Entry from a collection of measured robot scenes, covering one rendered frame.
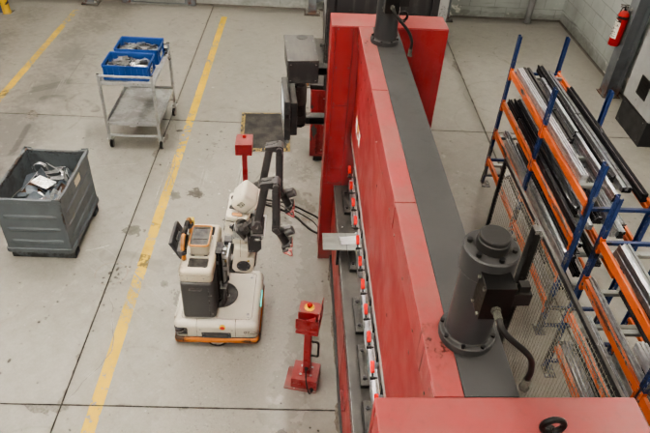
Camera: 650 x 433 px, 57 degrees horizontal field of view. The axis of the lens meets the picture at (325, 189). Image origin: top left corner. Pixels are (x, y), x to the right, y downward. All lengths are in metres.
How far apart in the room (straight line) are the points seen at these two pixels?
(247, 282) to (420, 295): 2.95
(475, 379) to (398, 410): 0.29
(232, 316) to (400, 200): 2.46
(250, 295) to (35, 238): 2.04
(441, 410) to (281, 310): 3.37
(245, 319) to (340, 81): 1.99
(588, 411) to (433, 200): 1.10
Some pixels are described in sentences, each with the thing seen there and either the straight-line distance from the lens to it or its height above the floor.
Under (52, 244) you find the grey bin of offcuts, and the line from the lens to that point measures 5.89.
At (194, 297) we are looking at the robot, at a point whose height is 0.54.
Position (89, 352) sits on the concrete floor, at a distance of 5.20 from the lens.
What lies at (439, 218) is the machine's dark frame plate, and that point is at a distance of 2.65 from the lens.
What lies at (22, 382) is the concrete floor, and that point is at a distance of 5.19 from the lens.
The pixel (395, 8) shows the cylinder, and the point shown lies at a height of 2.59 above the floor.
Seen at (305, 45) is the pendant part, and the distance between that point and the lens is 4.95.
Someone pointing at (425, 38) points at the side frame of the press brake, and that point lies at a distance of 4.54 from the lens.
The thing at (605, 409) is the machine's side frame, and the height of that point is 2.30.
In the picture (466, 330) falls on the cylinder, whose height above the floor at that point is 2.41.
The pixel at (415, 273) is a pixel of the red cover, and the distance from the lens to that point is 2.38.
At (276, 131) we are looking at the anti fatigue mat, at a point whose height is 0.01.
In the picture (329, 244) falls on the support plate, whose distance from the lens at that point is 4.37.
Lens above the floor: 3.95
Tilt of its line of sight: 37 degrees down
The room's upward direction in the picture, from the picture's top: 4 degrees clockwise
